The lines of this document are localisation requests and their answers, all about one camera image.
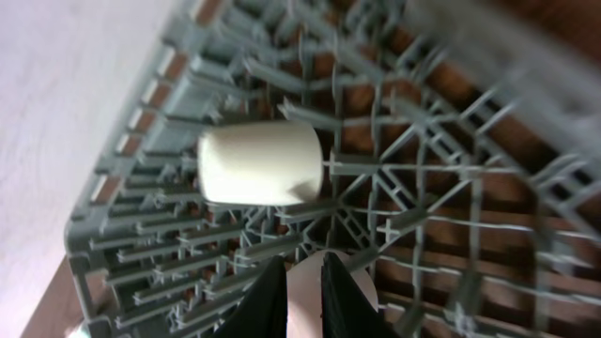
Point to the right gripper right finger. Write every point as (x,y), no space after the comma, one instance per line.
(346,312)

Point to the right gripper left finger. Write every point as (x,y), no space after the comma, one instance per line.
(263,311)

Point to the pink cup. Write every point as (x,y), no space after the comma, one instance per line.
(304,308)

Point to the cream white cup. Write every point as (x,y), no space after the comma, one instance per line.
(267,163)

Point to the grey dishwasher rack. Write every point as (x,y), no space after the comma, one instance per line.
(461,166)

